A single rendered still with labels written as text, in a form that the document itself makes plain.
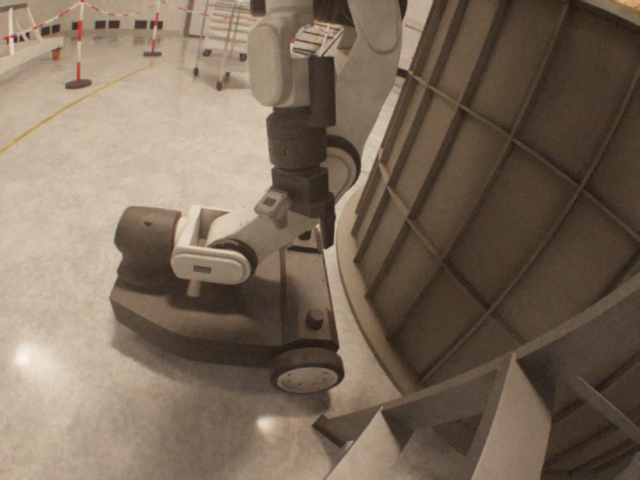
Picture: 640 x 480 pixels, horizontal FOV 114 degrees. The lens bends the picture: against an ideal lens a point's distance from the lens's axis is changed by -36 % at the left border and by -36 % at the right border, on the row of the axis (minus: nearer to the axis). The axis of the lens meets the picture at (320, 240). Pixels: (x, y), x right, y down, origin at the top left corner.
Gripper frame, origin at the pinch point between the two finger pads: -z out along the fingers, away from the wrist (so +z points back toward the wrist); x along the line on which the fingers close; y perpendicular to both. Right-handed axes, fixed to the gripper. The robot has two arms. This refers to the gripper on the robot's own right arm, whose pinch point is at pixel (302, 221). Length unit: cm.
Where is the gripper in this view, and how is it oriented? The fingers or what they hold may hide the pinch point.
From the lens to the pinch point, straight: 53.7
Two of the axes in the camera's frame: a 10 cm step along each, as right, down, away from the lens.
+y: 6.4, -4.3, 6.4
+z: -0.4, -8.5, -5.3
